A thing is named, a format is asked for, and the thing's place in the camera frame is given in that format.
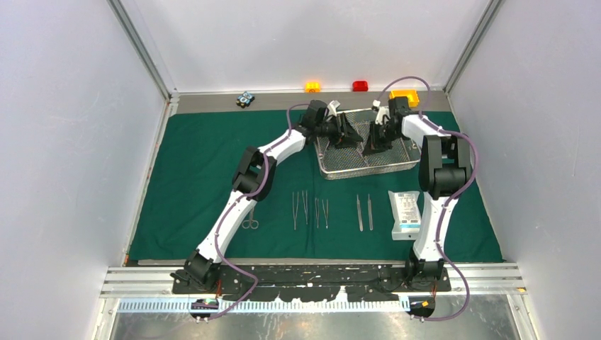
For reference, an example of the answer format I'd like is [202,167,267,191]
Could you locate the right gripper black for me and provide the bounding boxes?
[364,120,401,156]

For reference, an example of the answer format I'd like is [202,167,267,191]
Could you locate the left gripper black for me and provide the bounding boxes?
[316,114,364,149]

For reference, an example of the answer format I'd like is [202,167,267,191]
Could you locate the metal mesh tray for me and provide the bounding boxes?
[315,108,421,180]

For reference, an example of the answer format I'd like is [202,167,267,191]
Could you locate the steel scalpel handle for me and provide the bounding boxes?
[367,194,373,231]
[356,194,364,232]

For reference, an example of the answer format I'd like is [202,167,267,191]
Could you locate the steel spatula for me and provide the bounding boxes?
[302,191,309,225]

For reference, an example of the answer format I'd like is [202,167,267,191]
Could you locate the thin steel tweezers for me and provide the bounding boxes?
[322,200,329,229]

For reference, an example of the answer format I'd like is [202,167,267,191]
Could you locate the white paper packet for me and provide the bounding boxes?
[388,191,422,241]

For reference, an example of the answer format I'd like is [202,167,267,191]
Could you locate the long steel forceps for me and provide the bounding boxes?
[292,192,300,230]

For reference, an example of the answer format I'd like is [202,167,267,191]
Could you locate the steel scissors blade pair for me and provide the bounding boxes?
[242,208,259,230]

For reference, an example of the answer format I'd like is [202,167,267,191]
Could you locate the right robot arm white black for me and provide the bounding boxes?
[364,96,473,291]

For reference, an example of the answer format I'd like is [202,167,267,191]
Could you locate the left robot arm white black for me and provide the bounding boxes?
[173,100,364,293]

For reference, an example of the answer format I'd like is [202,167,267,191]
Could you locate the yellow toy block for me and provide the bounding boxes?
[389,89,420,108]

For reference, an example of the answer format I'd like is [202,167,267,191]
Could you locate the red toy brick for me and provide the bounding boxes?
[352,80,369,92]

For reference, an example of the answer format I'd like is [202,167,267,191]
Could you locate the orange toy brick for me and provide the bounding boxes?
[304,81,321,93]

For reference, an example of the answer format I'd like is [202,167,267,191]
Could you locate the small blue black toy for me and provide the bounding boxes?
[236,91,255,108]

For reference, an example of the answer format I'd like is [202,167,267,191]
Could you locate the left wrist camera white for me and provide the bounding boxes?
[326,100,340,118]

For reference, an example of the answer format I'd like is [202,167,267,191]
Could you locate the aluminium frame rail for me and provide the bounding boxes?
[100,262,528,298]

